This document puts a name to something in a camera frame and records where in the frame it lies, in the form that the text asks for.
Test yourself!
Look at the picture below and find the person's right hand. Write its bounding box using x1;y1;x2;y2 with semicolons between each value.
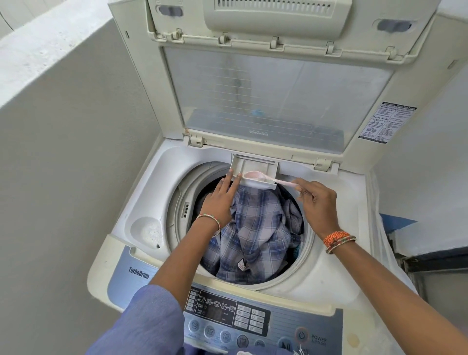
291;178;339;240

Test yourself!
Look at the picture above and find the person's left forearm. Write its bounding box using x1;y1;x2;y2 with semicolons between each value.
150;219;221;312

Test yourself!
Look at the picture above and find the beaded green red bangle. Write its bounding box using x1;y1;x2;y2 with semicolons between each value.
325;236;357;255

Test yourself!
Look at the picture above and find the person's left hand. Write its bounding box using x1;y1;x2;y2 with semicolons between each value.
199;169;243;230

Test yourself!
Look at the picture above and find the white blue washing machine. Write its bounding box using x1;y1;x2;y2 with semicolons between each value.
87;0;468;355

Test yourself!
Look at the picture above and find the thin multicolour bangle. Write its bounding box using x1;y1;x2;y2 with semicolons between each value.
196;214;222;237

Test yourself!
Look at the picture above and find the person's blue tunic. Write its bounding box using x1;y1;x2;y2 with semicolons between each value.
86;284;308;355

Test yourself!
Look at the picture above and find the orange thread bracelet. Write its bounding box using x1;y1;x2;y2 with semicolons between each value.
323;230;351;248

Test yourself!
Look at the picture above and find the blue plaid shirt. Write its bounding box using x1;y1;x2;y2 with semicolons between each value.
201;186;304;285

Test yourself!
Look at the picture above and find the white fringed scarf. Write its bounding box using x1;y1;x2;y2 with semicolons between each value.
235;347;308;355

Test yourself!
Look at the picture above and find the pink plastic spoon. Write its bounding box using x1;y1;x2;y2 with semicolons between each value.
243;171;302;191

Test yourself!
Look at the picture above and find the white detergent drawer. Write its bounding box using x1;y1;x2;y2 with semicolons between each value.
230;153;280;191

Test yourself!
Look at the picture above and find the person's right forearm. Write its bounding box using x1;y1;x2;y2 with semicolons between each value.
333;241;468;355

